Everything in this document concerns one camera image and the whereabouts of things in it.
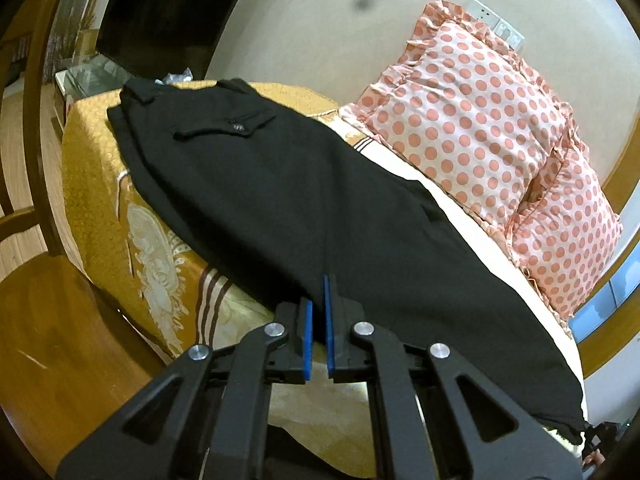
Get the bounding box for wall socket plate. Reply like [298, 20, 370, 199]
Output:
[467, 0, 526, 52]

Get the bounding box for wooden headboard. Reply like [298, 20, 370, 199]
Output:
[567, 150, 640, 378]

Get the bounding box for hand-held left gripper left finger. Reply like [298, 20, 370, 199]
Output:
[55, 297, 314, 480]

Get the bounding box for glass bedside table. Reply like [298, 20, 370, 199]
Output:
[54, 55, 126, 111]

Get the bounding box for large polka dot pillow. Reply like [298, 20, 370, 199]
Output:
[338, 1, 577, 231]

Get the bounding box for black pants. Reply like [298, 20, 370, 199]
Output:
[106, 78, 587, 447]

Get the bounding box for golden patterned bedspread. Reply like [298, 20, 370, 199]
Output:
[61, 80, 585, 463]

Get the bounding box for wooden chair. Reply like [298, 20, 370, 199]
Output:
[0, 0, 66, 256]

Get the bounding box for small polka dot pillow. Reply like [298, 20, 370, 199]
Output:
[504, 105, 624, 342]

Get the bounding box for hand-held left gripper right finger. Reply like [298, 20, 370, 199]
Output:
[323, 273, 585, 480]

